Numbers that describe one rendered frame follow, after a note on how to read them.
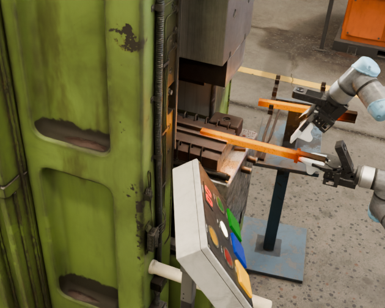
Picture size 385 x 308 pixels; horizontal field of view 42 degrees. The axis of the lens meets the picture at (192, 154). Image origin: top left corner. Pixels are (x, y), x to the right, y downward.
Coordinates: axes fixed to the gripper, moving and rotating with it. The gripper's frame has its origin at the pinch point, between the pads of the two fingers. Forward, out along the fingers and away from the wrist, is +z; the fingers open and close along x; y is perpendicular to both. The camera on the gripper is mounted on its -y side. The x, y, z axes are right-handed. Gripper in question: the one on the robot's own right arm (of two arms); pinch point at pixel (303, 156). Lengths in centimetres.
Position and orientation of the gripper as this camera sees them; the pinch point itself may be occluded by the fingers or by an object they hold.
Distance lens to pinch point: 182.3
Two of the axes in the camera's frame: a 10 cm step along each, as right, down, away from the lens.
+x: 3.7, -5.3, 7.6
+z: -9.3, -2.4, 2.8
